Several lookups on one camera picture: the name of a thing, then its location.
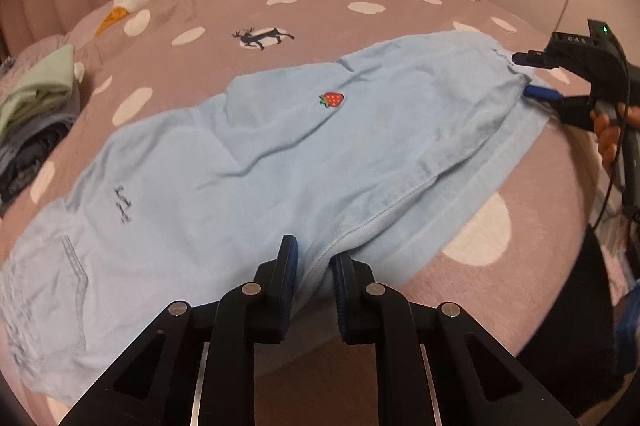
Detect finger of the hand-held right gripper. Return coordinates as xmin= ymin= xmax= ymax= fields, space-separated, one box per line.
xmin=523 ymin=84 xmax=597 ymax=133
xmin=511 ymin=50 xmax=557 ymax=68

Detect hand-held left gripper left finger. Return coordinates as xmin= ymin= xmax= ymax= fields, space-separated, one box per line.
xmin=60 ymin=235 xmax=301 ymax=426

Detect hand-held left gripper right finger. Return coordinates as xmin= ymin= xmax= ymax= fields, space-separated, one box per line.
xmin=327 ymin=252 xmax=581 ymax=426

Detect light blue denim pants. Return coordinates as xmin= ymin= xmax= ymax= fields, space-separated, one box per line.
xmin=0 ymin=30 xmax=548 ymax=407

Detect person's right hand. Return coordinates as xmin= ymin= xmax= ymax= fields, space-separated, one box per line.
xmin=591 ymin=112 xmax=623 ymax=173

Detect person's black trouser leg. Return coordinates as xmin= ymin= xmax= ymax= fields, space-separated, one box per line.
xmin=515 ymin=226 xmax=626 ymax=426

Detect folded dark jeans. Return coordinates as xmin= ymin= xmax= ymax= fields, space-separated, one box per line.
xmin=0 ymin=141 xmax=58 ymax=214

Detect folded blue jeans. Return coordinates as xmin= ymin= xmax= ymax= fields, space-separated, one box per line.
xmin=0 ymin=113 xmax=76 ymax=159

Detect folded green garment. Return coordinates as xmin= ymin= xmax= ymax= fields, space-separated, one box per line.
xmin=0 ymin=44 xmax=76 ymax=131

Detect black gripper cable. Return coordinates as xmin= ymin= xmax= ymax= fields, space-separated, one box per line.
xmin=592 ymin=56 xmax=633 ymax=231

